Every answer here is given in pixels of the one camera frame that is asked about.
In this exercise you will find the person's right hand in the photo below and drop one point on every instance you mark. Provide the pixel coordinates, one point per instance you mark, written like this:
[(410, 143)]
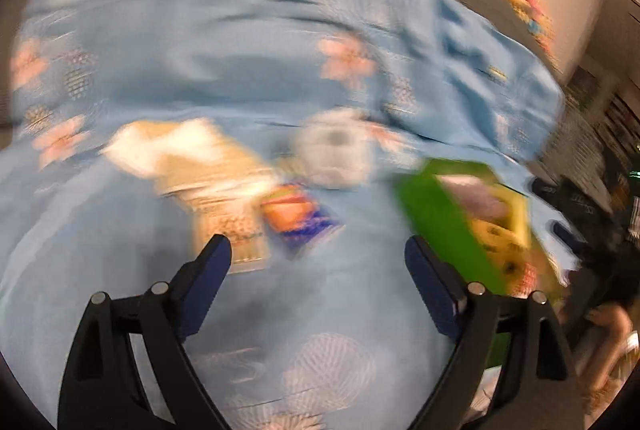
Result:
[(612, 322)]

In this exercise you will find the pile of colourful plush toys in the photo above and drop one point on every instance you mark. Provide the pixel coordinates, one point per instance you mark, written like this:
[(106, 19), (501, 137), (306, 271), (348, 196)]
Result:
[(530, 10)]

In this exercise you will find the beige and white towel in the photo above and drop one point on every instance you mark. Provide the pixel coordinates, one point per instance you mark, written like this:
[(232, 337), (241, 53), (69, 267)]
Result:
[(200, 165)]

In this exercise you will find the pink fuzzy cloth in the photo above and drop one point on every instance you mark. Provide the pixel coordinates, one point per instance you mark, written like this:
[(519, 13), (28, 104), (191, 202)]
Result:
[(472, 197)]

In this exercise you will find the green cardboard box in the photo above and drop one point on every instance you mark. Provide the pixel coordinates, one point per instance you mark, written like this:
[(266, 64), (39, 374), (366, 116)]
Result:
[(435, 220)]

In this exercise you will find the blue floral bed sheet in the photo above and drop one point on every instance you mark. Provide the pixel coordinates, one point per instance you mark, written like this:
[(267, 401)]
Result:
[(200, 35)]

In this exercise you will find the orange and blue tissue packet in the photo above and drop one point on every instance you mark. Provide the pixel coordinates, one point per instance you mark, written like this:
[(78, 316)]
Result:
[(295, 215)]

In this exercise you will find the light blue plush toy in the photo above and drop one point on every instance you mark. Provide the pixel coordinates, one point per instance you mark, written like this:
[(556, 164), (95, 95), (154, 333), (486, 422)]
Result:
[(330, 150)]

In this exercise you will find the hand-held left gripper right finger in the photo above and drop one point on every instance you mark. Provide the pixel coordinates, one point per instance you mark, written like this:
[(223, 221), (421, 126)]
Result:
[(430, 285)]

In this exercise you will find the yellow plush toy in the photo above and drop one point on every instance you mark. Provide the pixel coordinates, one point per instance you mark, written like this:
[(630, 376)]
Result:
[(495, 240)]

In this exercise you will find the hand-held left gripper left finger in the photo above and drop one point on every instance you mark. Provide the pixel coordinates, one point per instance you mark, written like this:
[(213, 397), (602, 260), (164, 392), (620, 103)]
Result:
[(205, 280)]

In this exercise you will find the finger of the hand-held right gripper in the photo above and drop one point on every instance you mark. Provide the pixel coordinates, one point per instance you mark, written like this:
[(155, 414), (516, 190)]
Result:
[(564, 235), (560, 192)]

